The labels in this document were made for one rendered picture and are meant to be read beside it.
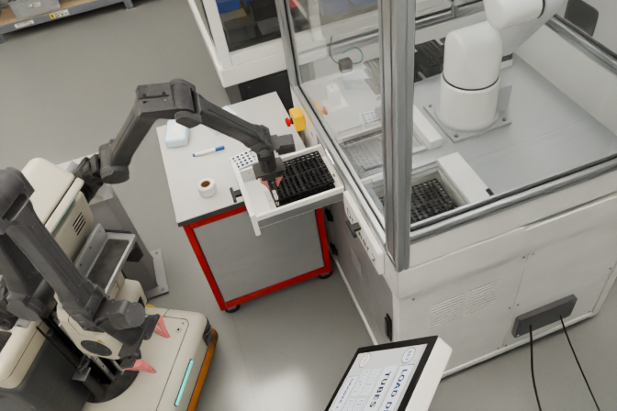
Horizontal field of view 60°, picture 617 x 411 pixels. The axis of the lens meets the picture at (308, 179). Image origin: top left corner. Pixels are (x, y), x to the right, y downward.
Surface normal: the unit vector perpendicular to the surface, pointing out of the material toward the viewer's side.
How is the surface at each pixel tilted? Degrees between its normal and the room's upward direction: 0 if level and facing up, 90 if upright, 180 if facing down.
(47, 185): 43
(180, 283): 0
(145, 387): 0
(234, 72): 90
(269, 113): 0
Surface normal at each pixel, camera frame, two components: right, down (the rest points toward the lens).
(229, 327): -0.12, -0.69
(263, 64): 0.33, 0.65
